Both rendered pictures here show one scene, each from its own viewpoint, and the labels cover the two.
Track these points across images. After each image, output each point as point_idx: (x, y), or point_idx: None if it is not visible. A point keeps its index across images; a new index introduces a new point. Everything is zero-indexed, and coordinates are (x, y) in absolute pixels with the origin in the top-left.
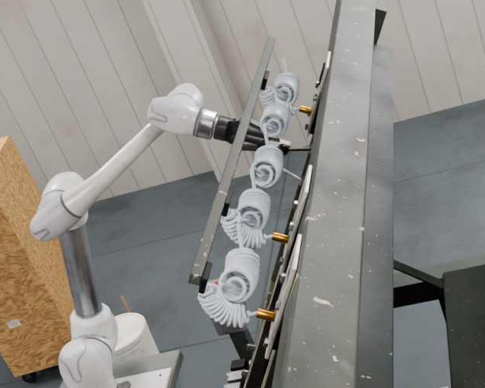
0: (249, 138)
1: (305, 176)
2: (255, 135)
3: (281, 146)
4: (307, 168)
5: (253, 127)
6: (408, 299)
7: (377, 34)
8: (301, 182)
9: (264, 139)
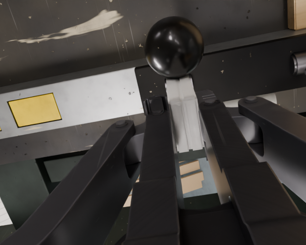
0: (220, 180)
1: (269, 45)
2: (159, 149)
3: (147, 37)
4: (242, 61)
5: (92, 175)
6: None
7: (2, 226)
8: (305, 54)
9: (206, 152)
